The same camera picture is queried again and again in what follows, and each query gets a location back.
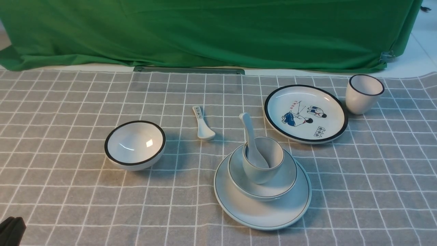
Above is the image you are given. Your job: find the grey checked tablecloth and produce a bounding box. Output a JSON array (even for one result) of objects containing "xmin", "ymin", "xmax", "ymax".
[{"xmin": 0, "ymin": 70, "xmax": 437, "ymax": 246}]

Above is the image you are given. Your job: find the metal backdrop clip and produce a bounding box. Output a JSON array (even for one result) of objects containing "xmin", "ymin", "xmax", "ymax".
[{"xmin": 378, "ymin": 51, "xmax": 396, "ymax": 63}]

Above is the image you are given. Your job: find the black rimmed white cup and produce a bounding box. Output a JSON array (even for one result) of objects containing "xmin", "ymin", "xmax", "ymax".
[{"xmin": 346, "ymin": 74, "xmax": 385, "ymax": 115}]

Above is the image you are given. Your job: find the large pale rimmed plate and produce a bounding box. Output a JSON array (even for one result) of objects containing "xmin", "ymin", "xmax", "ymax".
[{"xmin": 214, "ymin": 154, "xmax": 312, "ymax": 231}]

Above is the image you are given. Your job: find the grey metal bar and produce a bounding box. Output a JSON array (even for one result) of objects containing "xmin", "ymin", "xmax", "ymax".
[{"xmin": 133, "ymin": 66, "xmax": 245, "ymax": 75}]

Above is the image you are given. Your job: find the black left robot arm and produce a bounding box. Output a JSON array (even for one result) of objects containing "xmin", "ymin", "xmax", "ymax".
[{"xmin": 0, "ymin": 217, "xmax": 26, "ymax": 246}]

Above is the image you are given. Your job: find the plain white ceramic spoon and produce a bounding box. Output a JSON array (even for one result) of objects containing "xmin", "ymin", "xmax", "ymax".
[{"xmin": 239, "ymin": 112, "xmax": 269, "ymax": 169}]

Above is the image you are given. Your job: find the patterned white ceramic spoon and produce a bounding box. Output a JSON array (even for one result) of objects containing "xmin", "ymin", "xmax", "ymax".
[{"xmin": 192, "ymin": 106, "xmax": 216, "ymax": 141}]

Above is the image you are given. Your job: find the pale white cup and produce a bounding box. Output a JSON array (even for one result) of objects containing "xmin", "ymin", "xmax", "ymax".
[{"xmin": 242, "ymin": 137, "xmax": 284, "ymax": 185}]

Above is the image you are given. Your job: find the black rimmed illustrated plate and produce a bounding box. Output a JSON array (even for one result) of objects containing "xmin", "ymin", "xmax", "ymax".
[{"xmin": 263, "ymin": 84, "xmax": 349, "ymax": 145}]

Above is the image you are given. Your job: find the pale shallow bowl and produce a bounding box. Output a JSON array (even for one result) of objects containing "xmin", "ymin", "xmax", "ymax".
[{"xmin": 228, "ymin": 146, "xmax": 298, "ymax": 201}]

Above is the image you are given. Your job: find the black rimmed white bowl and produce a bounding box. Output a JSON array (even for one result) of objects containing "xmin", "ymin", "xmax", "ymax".
[{"xmin": 104, "ymin": 120, "xmax": 166, "ymax": 171}]

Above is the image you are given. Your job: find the green backdrop cloth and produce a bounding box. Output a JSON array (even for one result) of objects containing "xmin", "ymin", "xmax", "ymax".
[{"xmin": 1, "ymin": 0, "xmax": 422, "ymax": 73}]

